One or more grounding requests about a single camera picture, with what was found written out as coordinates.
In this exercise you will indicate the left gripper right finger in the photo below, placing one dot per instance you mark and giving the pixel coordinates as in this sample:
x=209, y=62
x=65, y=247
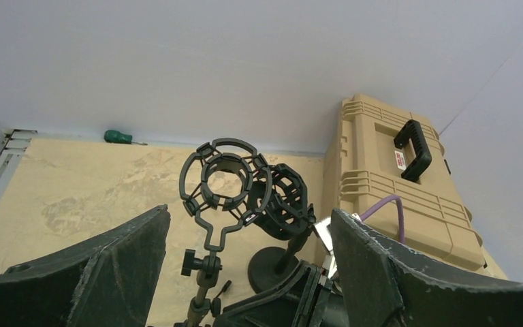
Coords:
x=386, y=283

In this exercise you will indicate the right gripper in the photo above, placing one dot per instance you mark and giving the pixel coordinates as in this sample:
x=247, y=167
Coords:
x=303, y=298

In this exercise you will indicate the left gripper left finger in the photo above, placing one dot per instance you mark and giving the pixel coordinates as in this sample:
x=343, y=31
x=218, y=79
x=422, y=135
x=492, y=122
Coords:
x=106, y=280

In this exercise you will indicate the black round-base shock mount stand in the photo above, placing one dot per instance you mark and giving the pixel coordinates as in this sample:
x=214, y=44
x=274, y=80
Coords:
x=288, y=216

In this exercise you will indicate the black tripod shock mount stand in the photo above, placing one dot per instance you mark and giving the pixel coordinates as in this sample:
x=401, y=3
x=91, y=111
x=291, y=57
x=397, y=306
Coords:
x=232, y=156

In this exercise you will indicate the tan plastic tool case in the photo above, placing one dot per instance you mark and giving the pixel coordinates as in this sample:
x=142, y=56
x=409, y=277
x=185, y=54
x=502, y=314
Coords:
x=363, y=165

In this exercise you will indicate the green-handled screwdriver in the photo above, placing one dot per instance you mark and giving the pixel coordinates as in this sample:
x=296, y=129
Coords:
x=117, y=137

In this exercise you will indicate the aluminium frame rail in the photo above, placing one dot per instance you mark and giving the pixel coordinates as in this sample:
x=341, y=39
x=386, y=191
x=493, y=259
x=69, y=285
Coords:
x=13, y=148

